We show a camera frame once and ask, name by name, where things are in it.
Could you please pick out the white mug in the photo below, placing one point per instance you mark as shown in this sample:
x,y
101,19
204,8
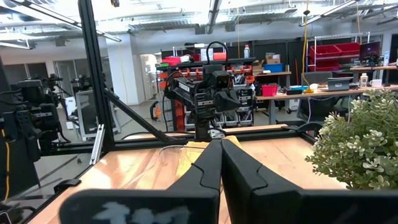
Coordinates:
x,y
376,83

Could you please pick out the orange box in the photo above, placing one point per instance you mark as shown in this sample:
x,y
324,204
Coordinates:
x,y
219,56

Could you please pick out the wooden workbench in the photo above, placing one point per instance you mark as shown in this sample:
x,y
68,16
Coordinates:
x,y
311,93

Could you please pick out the black table clamp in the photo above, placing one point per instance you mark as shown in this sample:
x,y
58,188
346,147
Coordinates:
x,y
66,184

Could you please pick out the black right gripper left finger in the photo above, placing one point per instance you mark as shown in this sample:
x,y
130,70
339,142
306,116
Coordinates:
x,y
186,202

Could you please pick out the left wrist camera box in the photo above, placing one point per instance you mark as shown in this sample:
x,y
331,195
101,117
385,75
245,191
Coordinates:
x,y
222,80

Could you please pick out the rack with orange bins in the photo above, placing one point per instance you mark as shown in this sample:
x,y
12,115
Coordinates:
x,y
178,115

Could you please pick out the silver aluminium bar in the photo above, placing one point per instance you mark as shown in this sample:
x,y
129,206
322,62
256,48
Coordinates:
x,y
97,144

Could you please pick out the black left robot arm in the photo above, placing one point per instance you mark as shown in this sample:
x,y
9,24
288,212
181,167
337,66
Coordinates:
x,y
183,90

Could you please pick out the blue plastic bin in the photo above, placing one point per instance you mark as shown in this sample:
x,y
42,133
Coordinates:
x,y
273,68

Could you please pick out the white plastic bottle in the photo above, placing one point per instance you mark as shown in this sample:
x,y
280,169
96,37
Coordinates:
x,y
246,51

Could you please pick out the silver mounting plate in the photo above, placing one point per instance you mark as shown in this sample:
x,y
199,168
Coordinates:
x,y
217,133

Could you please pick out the black aluminium rig frame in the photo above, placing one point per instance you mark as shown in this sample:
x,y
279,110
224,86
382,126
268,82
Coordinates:
x,y
93,77

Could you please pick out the wooden shelf board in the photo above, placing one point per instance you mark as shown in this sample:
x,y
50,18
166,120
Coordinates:
x,y
270,74

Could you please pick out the grey ceiling beam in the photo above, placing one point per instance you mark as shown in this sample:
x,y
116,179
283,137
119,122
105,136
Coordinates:
x,y
214,15

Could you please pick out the red plastic bin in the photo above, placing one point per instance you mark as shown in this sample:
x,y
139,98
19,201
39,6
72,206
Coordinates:
x,y
269,90

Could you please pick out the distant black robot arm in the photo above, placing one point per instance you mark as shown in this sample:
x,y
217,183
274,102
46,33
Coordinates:
x,y
55,81
82,82

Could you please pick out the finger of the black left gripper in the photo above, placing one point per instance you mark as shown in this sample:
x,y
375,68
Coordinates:
x,y
228,101

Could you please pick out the cardboard box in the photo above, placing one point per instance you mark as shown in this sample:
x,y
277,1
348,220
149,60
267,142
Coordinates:
x,y
273,58

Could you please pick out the long ceiling light bar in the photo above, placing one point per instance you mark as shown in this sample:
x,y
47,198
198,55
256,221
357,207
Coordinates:
x,y
109,36

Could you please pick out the black fabric partition panel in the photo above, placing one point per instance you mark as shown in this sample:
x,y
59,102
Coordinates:
x,y
21,174

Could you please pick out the computer monitor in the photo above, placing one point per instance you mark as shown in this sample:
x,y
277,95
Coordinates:
x,y
370,49

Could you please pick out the neighbouring black robot arm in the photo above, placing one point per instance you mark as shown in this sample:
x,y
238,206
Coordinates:
x,y
34,115

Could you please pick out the artificial potted green plant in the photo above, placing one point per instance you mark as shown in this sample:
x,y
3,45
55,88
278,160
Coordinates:
x,y
363,146

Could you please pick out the white carton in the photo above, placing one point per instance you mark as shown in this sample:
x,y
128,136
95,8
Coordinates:
x,y
205,54

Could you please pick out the red storage bin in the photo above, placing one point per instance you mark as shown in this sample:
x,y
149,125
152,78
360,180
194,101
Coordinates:
x,y
349,48
325,65
325,50

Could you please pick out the small rig-mounted camera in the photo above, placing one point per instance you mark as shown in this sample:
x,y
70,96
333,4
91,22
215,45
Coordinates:
x,y
115,3

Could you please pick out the dark office chair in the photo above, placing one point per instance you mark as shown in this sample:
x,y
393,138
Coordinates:
x,y
317,109

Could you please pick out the small white bottle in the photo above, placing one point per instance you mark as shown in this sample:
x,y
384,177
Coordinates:
x,y
363,80

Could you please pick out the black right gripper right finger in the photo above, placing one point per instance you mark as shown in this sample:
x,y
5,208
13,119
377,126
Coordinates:
x,y
280,205

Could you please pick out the flat red bin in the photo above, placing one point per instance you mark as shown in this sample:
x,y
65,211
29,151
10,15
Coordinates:
x,y
174,60

